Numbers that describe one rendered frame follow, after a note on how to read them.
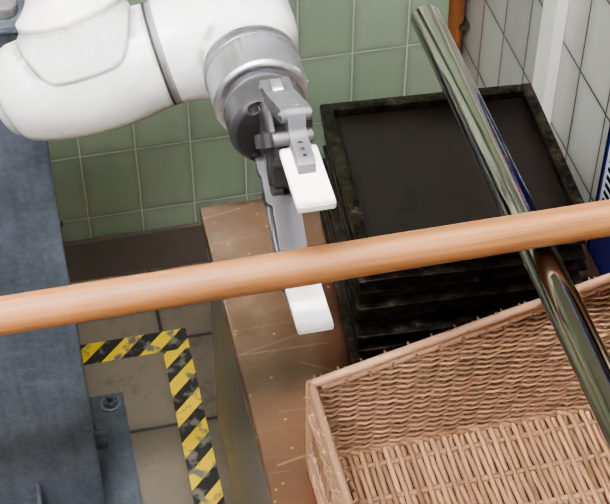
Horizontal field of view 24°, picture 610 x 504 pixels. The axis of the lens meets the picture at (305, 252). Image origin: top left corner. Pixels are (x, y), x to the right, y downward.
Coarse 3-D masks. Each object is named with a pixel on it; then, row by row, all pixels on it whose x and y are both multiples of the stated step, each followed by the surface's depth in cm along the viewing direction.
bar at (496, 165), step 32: (416, 32) 143; (448, 32) 141; (448, 64) 137; (448, 96) 135; (480, 96) 134; (480, 128) 130; (480, 160) 128; (512, 160) 128; (512, 192) 124; (544, 256) 118; (544, 288) 117; (576, 320) 113; (576, 352) 112; (608, 384) 108; (608, 416) 107
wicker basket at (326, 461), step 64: (512, 320) 167; (320, 384) 166; (384, 384) 171; (448, 384) 172; (512, 384) 175; (576, 384) 178; (320, 448) 165; (384, 448) 178; (448, 448) 177; (512, 448) 178
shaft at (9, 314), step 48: (384, 240) 115; (432, 240) 115; (480, 240) 116; (528, 240) 116; (576, 240) 118; (48, 288) 112; (96, 288) 111; (144, 288) 112; (192, 288) 112; (240, 288) 113; (288, 288) 115
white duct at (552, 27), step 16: (544, 0) 210; (560, 0) 205; (544, 16) 211; (560, 16) 207; (544, 32) 212; (560, 32) 209; (544, 48) 213; (560, 48) 211; (544, 64) 214; (544, 80) 215; (544, 96) 217; (544, 112) 219
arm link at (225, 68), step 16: (240, 32) 130; (256, 32) 130; (272, 32) 130; (224, 48) 130; (240, 48) 129; (256, 48) 128; (272, 48) 129; (288, 48) 130; (208, 64) 131; (224, 64) 129; (240, 64) 127; (256, 64) 127; (272, 64) 127; (288, 64) 128; (208, 80) 131; (224, 80) 128; (240, 80) 128; (304, 80) 129; (224, 96) 129
